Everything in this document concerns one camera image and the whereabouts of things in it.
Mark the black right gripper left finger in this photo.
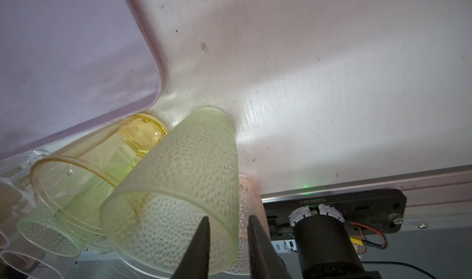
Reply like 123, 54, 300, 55
172, 216, 210, 279

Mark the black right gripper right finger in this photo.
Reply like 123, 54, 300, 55
248, 215, 291, 279

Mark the pink dimpled cup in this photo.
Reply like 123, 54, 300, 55
225, 174, 270, 275

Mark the pale green dimpled cup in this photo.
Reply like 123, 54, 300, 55
99, 108, 239, 279

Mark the yellow clear plastic cup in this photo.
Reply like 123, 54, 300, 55
30, 113, 168, 235

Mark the clear faceted glass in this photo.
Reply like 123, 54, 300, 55
1, 150, 49, 249

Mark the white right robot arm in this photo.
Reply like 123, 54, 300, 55
172, 215, 380, 279

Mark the lilac plastic tray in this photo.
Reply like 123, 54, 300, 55
1, 0, 162, 159

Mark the light green dimpled cup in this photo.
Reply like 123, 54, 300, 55
17, 205, 83, 258

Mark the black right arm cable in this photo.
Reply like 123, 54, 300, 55
359, 260, 440, 279

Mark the aluminium front rail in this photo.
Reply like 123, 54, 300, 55
261, 165, 472, 203

